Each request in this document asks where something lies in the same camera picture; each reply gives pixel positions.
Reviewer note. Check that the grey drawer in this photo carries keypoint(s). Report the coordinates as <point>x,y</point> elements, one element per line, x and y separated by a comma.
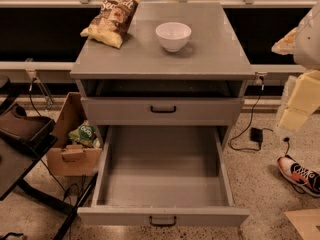
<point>163,177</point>
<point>162,111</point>

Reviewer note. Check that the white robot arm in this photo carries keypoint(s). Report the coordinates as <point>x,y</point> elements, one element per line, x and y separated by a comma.
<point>301,95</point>

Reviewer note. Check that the grey drawer cabinet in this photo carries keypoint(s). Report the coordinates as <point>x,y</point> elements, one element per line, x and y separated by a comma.
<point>211,65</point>

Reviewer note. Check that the grey top drawer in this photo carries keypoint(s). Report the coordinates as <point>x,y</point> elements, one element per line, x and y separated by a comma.
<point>162,111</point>

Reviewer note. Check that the white ceramic bowl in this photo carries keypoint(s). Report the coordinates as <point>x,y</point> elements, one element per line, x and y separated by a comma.
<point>173,36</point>

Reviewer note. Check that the green snack bag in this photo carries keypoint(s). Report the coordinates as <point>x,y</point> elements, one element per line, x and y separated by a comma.
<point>85,135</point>

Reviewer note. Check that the brown yellow chip bag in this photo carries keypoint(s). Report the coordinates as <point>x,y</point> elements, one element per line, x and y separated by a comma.
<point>110,26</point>

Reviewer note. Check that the open cardboard box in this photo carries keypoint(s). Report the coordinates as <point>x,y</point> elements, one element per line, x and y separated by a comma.
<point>69,157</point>

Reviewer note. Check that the black stand with tray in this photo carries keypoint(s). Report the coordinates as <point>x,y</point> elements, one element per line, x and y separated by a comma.
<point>17,160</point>

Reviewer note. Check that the orange white sneaker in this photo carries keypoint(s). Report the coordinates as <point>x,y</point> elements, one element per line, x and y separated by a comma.
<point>306,179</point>

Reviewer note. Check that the cardboard piece on floor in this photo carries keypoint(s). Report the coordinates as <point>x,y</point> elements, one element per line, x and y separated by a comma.
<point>306,222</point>

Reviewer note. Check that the black power adapter with cable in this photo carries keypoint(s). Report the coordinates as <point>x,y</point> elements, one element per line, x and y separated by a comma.
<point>256,134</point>

